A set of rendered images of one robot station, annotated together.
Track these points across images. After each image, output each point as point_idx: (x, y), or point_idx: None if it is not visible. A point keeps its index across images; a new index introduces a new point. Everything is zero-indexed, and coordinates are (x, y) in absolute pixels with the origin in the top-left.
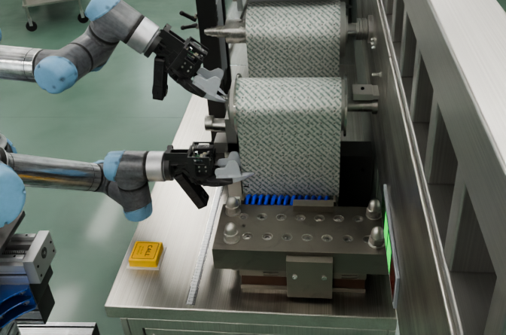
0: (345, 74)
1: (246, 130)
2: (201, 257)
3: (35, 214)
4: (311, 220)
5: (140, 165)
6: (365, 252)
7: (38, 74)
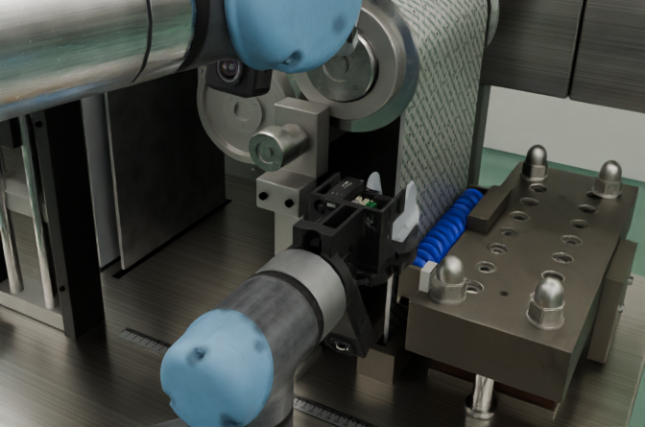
0: None
1: (415, 97)
2: None
3: None
4: (524, 225)
5: (306, 307)
6: (628, 205)
7: None
